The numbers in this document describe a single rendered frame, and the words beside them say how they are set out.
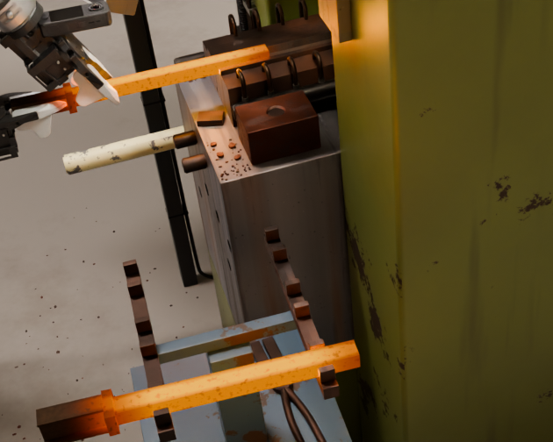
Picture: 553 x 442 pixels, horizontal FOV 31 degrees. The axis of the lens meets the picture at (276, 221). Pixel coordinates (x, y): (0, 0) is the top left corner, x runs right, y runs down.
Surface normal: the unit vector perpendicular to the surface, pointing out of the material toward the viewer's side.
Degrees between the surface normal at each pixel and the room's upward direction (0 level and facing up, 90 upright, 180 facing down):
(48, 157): 0
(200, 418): 0
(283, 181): 90
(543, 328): 90
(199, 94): 0
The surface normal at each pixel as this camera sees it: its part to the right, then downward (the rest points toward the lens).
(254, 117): -0.10, -0.76
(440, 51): 0.28, 0.59
